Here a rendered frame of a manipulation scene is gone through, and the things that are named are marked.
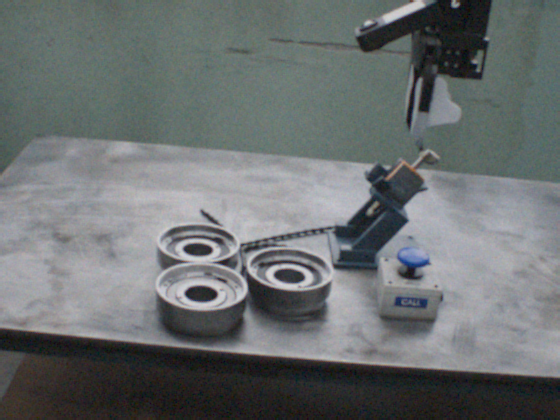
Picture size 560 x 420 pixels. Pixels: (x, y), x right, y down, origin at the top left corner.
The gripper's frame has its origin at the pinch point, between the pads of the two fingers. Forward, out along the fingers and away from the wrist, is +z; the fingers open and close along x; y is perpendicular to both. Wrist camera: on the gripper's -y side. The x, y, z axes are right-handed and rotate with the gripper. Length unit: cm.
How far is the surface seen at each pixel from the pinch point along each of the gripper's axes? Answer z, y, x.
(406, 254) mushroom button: 10.8, -1.2, -14.3
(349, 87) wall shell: 38, 11, 147
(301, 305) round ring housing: 16.3, -13.5, -18.6
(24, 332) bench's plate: 19, -45, -25
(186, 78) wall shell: 40, -41, 149
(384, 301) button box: 15.9, -3.5, -17.0
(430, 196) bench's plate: 18.3, 9.7, 20.7
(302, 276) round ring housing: 15.9, -13.1, -12.5
